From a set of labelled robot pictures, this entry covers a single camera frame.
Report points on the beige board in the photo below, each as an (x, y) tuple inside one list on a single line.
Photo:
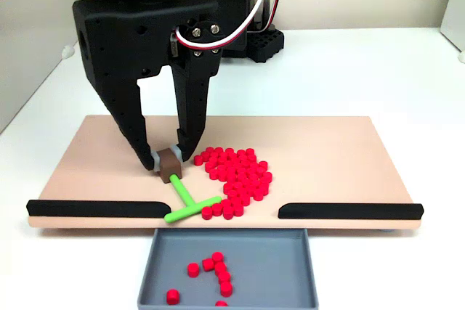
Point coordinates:
[(327, 150)]

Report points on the black foam strip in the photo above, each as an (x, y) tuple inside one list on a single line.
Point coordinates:
[(94, 209), (352, 211)]

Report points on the green T-shaped pusher tool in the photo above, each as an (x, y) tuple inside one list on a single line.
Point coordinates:
[(183, 194)]

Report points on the pile of red granules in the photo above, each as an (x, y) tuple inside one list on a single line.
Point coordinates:
[(247, 175)]

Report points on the red granule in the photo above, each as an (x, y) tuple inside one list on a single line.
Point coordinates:
[(193, 270), (226, 288), (224, 276), (208, 264), (217, 257), (173, 296), (221, 303), (220, 268)]

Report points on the grey tray container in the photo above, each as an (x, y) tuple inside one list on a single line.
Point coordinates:
[(276, 270)]

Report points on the white box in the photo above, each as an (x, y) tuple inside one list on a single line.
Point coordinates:
[(456, 5)]

